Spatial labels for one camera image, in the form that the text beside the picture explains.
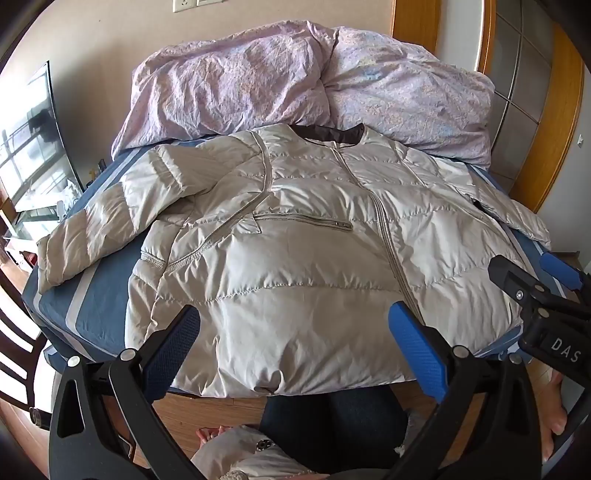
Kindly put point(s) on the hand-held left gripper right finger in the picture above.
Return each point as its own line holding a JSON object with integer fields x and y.
{"x": 415, "y": 344}

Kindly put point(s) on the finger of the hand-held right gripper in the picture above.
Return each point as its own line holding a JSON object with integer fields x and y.
{"x": 559, "y": 270}
{"x": 515, "y": 281}

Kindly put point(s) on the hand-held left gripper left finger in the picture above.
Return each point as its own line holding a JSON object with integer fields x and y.
{"x": 178, "y": 339}

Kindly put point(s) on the beige puffer jacket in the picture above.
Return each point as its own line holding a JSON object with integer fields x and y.
{"x": 300, "y": 230}

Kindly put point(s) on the person's bare foot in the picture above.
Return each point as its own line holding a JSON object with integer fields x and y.
{"x": 554, "y": 415}
{"x": 212, "y": 434}

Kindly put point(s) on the bed with blue striped sheet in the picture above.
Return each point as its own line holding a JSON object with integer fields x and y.
{"x": 104, "y": 295}

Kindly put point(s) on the person's blue jeans leg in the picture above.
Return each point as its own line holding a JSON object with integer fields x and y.
{"x": 337, "y": 429}

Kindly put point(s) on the person's white jacket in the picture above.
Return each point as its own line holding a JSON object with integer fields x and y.
{"x": 258, "y": 454}

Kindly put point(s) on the dark wooden chair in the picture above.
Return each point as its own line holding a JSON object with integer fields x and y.
{"x": 21, "y": 350}

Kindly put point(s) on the glass television stand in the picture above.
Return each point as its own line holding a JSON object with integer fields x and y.
{"x": 27, "y": 228}

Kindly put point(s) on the flat screen television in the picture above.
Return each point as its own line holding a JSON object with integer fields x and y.
{"x": 32, "y": 152}

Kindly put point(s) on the pink floral quilt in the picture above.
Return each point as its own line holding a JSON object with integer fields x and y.
{"x": 258, "y": 83}

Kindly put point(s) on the wooden door frame post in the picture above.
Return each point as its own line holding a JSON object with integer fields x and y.
{"x": 415, "y": 23}

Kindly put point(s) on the white wall socket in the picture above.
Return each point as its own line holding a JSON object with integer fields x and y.
{"x": 183, "y": 5}

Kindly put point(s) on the white wall switch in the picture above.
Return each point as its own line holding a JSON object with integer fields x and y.
{"x": 207, "y": 2}

